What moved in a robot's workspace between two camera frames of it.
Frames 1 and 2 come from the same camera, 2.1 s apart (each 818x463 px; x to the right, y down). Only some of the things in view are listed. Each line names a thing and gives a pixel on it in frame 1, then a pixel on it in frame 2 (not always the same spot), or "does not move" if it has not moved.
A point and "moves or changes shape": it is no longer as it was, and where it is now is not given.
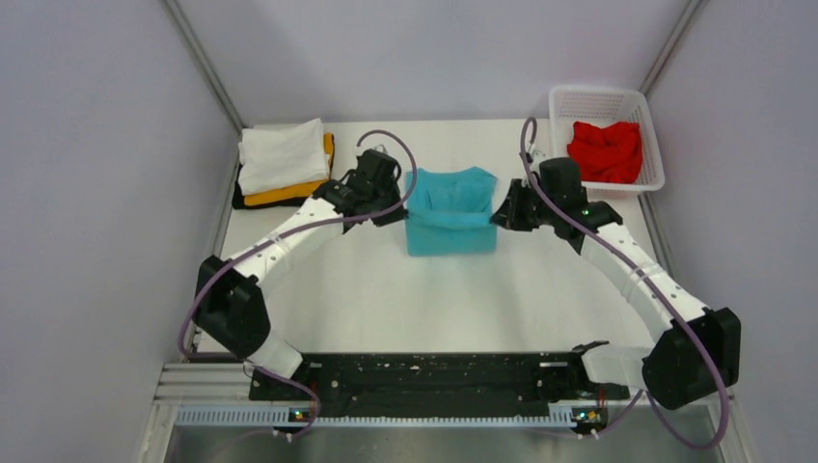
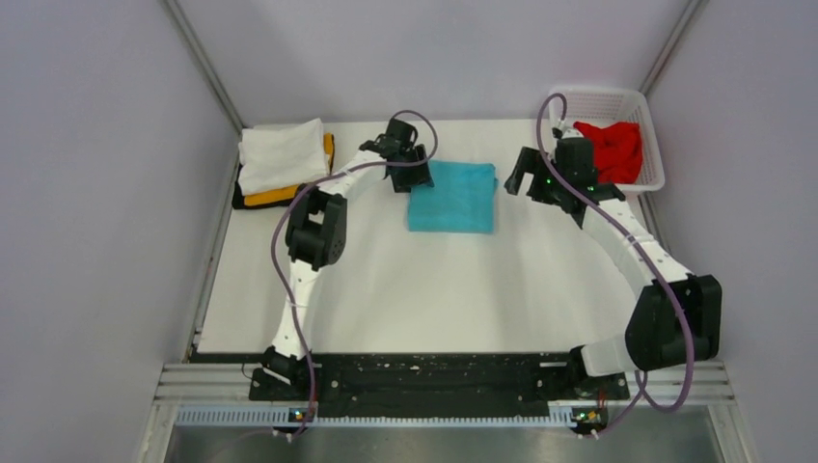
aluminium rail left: [204, 384] does not move
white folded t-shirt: [284, 155] does not move
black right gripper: [509, 215] -> [529, 162]
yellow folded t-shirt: [297, 192] does not move
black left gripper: [392, 217] -> [420, 175]
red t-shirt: [611, 154] does not move
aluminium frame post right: [691, 10] does not move
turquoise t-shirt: [450, 211] moves or changes shape
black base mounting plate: [438, 380] does not move
